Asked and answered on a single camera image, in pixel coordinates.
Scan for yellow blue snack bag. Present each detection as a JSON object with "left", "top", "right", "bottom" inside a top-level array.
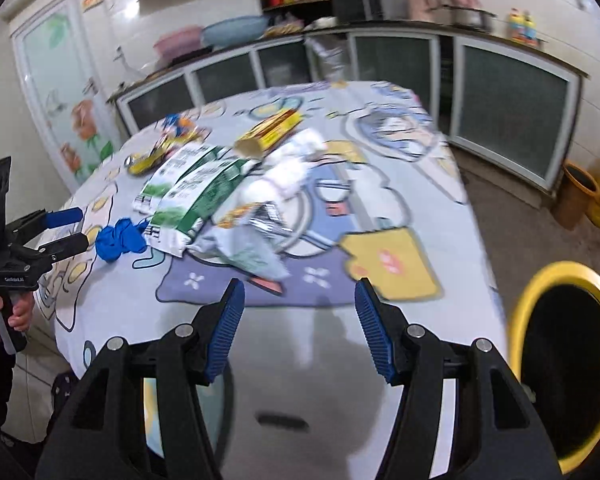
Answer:
[{"left": 124, "top": 139, "right": 181, "bottom": 177}]

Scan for blue orange cartoon snack bag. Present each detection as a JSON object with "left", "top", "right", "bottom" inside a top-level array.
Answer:
[{"left": 161, "top": 114, "right": 211, "bottom": 145}]

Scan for yellow red cardboard box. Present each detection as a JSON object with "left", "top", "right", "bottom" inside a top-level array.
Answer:
[{"left": 234, "top": 108, "right": 302, "bottom": 160}]

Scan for yellow rimmed black trash bin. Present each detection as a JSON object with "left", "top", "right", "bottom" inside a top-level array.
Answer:
[{"left": 507, "top": 261, "right": 600, "bottom": 478}]

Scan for blue crumpled glove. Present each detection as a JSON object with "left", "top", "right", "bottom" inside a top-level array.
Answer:
[{"left": 95, "top": 218, "right": 149, "bottom": 263}]

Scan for right green white milk carton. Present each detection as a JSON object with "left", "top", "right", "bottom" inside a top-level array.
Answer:
[{"left": 144, "top": 157, "right": 259, "bottom": 258}]

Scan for green white milk carton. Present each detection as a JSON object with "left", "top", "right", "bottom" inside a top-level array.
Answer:
[
  {"left": 132, "top": 142, "right": 230, "bottom": 216},
  {"left": 144, "top": 157, "right": 259, "bottom": 258}
]

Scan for floral glass door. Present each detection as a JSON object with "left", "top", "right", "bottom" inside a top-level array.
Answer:
[{"left": 12, "top": 0, "right": 122, "bottom": 192}]

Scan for left green white milk carton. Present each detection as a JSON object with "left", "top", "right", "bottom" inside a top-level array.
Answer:
[{"left": 132, "top": 142, "right": 230, "bottom": 216}]

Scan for silver foil snack wrapper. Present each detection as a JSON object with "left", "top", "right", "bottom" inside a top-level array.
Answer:
[{"left": 188, "top": 202, "right": 291, "bottom": 282}]

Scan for pink plastic basin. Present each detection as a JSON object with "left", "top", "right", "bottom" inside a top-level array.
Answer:
[{"left": 154, "top": 25, "right": 202, "bottom": 61}]

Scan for white crumpled paper towel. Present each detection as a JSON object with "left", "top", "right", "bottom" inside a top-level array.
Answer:
[{"left": 239, "top": 128, "right": 327, "bottom": 208}]

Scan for cartoon printed tablecloth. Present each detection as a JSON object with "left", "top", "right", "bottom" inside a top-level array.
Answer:
[{"left": 36, "top": 81, "right": 505, "bottom": 479}]

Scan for white glass-door counter cabinet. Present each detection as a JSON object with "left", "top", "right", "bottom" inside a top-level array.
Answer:
[{"left": 111, "top": 22, "right": 588, "bottom": 193}]

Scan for white woven sack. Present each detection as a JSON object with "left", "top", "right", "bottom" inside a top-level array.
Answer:
[{"left": 304, "top": 35, "right": 351, "bottom": 82}]

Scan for black microwave oven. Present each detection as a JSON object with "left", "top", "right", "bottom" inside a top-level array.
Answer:
[{"left": 334, "top": 0, "right": 410, "bottom": 24}]

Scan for yellow detergent bottles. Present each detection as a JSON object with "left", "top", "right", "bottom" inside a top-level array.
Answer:
[{"left": 507, "top": 8, "right": 539, "bottom": 48}]

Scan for steel cooking pot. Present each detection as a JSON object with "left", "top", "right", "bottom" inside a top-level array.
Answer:
[{"left": 444, "top": 6, "right": 496, "bottom": 34}]

